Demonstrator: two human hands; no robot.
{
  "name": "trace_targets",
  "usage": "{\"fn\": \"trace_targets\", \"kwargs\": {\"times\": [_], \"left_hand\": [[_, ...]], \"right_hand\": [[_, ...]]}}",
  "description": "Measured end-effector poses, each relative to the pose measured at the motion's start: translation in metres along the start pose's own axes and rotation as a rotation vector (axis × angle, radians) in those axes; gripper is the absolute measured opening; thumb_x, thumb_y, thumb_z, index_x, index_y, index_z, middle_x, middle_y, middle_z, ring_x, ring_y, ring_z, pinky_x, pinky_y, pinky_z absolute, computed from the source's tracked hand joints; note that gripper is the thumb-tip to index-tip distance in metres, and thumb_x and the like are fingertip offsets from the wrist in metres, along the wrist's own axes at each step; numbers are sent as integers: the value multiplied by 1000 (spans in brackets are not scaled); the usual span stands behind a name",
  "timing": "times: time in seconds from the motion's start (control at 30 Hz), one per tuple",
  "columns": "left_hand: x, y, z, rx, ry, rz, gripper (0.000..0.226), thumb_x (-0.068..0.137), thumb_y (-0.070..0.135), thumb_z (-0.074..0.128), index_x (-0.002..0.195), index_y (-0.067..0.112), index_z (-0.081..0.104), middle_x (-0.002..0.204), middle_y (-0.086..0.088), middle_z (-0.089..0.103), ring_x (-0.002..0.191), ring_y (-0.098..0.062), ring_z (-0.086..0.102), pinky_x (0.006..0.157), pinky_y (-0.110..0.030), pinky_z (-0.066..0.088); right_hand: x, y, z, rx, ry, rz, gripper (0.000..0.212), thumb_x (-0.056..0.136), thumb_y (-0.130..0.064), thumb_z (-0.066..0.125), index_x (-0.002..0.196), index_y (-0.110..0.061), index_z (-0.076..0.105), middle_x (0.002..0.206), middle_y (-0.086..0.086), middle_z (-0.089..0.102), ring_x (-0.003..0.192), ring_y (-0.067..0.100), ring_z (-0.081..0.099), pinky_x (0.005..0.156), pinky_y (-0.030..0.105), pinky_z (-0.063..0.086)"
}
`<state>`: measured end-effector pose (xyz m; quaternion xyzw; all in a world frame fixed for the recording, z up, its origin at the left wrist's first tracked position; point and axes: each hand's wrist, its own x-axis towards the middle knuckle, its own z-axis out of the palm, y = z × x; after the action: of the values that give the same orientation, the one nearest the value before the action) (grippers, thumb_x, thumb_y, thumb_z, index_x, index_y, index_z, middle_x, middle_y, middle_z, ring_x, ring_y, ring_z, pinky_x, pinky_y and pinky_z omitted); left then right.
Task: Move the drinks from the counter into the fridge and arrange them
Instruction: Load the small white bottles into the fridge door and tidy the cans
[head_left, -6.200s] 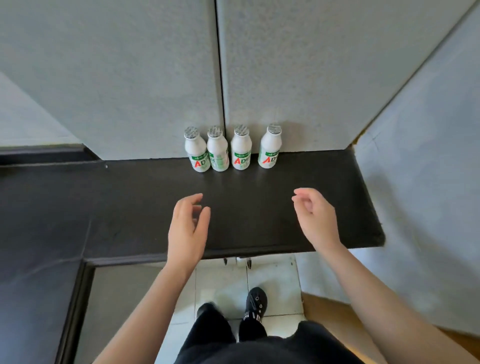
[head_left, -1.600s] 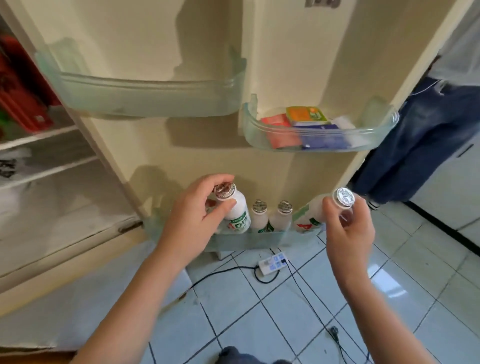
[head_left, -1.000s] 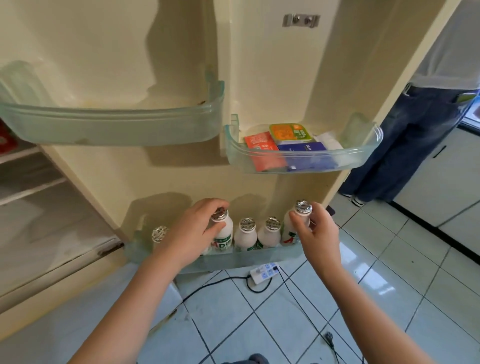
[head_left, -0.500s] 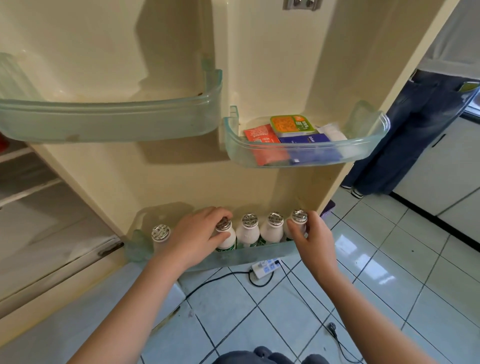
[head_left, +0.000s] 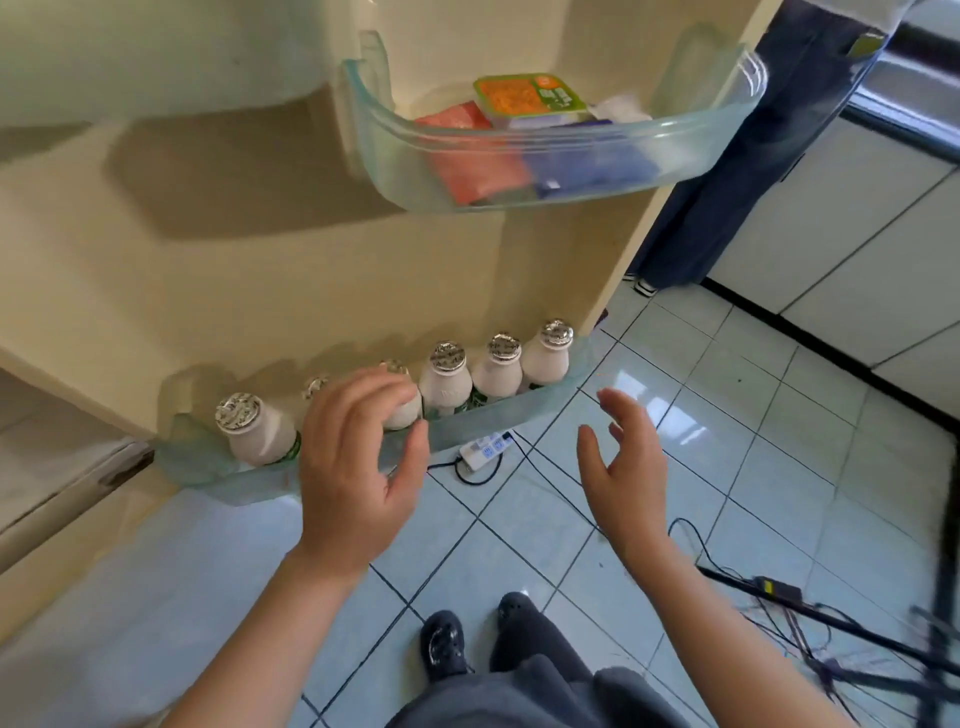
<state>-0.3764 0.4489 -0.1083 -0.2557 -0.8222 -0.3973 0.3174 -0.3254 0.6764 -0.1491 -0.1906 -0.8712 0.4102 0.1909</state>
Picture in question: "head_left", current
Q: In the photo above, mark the person's left hand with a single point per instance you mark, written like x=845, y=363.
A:
x=349, y=480

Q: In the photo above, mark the person's right hand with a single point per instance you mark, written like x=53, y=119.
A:
x=637, y=495

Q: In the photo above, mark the person's right thumb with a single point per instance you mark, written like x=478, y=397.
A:
x=591, y=465

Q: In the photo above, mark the person's left thumb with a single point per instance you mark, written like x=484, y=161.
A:
x=414, y=459

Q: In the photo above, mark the person's left forearm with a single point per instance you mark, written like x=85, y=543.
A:
x=277, y=645

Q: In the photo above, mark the person's right forearm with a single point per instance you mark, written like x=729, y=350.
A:
x=712, y=645

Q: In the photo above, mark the white power strip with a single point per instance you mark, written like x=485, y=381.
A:
x=486, y=453

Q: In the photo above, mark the clear long door shelf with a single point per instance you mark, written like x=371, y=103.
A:
x=487, y=424

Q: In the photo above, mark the row of white milk bottles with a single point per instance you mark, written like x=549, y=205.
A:
x=446, y=382

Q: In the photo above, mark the person's black right shoe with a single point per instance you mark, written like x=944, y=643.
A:
x=516, y=606

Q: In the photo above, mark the person's black shoe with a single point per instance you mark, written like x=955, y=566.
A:
x=516, y=606
x=444, y=645

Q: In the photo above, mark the person's black left shoe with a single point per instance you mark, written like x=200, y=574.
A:
x=444, y=645

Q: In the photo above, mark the black power adapter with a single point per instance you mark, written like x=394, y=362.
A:
x=777, y=587

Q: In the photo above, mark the person's grey trousers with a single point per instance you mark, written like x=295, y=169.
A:
x=540, y=690

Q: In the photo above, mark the cream fridge door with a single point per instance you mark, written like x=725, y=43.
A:
x=247, y=255

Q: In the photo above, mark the black tripod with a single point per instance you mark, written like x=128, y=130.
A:
x=825, y=619

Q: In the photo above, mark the red food packet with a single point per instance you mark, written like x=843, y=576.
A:
x=472, y=161

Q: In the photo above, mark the blue food packet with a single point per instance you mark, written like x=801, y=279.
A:
x=592, y=161

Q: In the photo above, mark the clear curved door shelf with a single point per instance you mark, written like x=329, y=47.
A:
x=390, y=150

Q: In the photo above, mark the white cabinet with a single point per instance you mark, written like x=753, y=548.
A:
x=847, y=240

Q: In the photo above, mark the white food packet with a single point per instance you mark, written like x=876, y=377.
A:
x=619, y=109

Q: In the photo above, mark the cream fridge body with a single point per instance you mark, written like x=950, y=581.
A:
x=52, y=465

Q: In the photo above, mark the green container with orange lid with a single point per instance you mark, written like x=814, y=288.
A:
x=525, y=96

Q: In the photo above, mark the dark countertop edge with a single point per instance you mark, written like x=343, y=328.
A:
x=907, y=105

